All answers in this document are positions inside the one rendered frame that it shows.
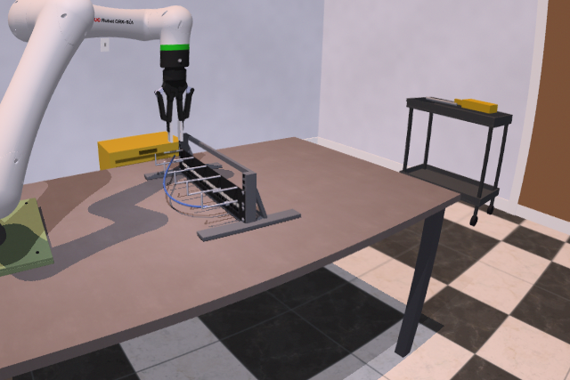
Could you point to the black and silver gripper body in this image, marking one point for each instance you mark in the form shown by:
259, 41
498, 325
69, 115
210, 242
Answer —
169, 77

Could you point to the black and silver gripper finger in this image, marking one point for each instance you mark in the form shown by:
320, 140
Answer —
181, 112
163, 116

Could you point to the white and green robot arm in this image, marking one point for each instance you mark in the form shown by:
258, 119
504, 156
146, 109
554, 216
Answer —
61, 27

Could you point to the grey metal cable rack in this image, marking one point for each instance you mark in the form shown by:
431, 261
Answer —
247, 199

